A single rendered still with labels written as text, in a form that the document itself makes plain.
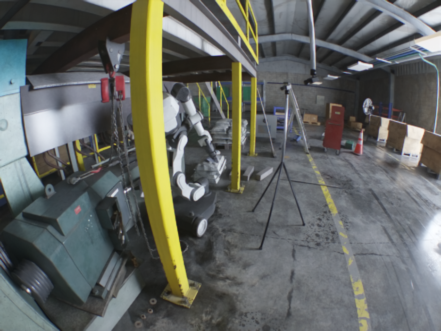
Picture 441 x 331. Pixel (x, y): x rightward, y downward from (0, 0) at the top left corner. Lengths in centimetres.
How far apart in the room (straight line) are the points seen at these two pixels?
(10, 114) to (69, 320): 125
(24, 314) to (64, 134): 118
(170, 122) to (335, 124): 412
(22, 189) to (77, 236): 71
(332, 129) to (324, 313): 426
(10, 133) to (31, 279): 88
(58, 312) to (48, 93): 139
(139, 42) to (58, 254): 87
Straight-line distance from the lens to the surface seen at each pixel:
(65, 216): 87
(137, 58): 77
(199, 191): 196
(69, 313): 129
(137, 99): 75
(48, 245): 85
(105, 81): 118
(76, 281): 96
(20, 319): 116
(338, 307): 155
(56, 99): 154
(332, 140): 502
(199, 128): 166
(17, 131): 146
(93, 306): 113
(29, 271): 98
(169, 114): 143
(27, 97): 148
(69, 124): 157
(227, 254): 167
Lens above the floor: 124
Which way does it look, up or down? 21 degrees down
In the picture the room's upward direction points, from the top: 1 degrees counter-clockwise
